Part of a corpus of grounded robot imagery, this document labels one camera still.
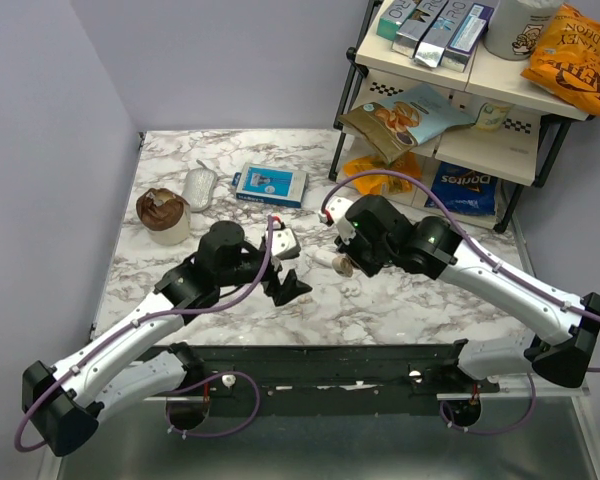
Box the beige earbud charging case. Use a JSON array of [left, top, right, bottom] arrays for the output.
[[331, 255, 354, 278]]

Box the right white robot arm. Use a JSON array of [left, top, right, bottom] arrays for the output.
[[324, 195, 600, 392]]

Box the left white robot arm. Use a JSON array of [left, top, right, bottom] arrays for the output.
[[14, 216, 311, 457]]

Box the white earbud charging case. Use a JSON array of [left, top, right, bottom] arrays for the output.
[[312, 249, 337, 268]]

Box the orange snack bag lower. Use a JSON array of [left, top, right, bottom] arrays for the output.
[[340, 152, 422, 195]]

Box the blue Harry's razor box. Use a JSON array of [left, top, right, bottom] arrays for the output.
[[232, 163, 309, 208]]

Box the blue Doritos bag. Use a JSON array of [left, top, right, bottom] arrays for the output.
[[431, 162, 498, 216]]

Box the gold blue snack bag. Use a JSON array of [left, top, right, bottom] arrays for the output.
[[339, 84, 475, 163]]

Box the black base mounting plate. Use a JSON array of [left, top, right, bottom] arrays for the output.
[[142, 342, 499, 418]]

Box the teal toothpaste box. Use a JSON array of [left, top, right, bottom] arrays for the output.
[[376, 0, 418, 41]]

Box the orange kettle chips bag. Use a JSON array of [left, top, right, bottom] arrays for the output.
[[521, 4, 600, 117]]

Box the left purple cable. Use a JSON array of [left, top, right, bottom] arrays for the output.
[[13, 214, 286, 454]]

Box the purple cable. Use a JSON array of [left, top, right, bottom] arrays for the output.
[[319, 169, 600, 436], [13, 214, 286, 454]]

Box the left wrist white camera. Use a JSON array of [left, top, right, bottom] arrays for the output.
[[271, 217, 301, 261]]

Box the wrist white camera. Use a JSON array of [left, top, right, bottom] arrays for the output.
[[318, 196, 353, 226], [271, 217, 301, 261]]

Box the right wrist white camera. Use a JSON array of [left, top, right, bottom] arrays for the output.
[[318, 196, 353, 226]]

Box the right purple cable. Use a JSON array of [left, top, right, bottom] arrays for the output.
[[319, 169, 600, 436]]

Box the black frame shelf rack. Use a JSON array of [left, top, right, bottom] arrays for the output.
[[336, 1, 589, 233]]

